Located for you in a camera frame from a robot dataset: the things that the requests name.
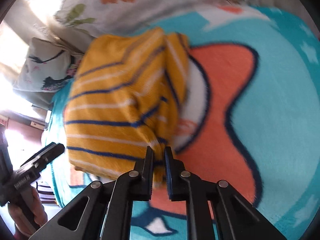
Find white floral leaf pillow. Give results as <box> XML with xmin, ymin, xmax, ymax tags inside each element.
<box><xmin>55</xmin><ymin>0</ymin><xmax>268</xmax><ymax>37</ymax></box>

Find beige embroidered curtain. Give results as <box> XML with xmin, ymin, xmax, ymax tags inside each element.
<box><xmin>0</xmin><ymin>0</ymin><xmax>83</xmax><ymax>81</ymax></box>

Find person left hand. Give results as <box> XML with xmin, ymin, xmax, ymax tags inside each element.
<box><xmin>7</xmin><ymin>186</ymin><xmax>48</xmax><ymax>237</ymax></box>

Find yellow striped knit sweater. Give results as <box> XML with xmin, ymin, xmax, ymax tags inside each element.
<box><xmin>64</xmin><ymin>27</ymin><xmax>189</xmax><ymax>187</ymax></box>

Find white girl print pillow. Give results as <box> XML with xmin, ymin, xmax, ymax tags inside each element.
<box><xmin>14</xmin><ymin>37</ymin><xmax>83</xmax><ymax>93</ymax></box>

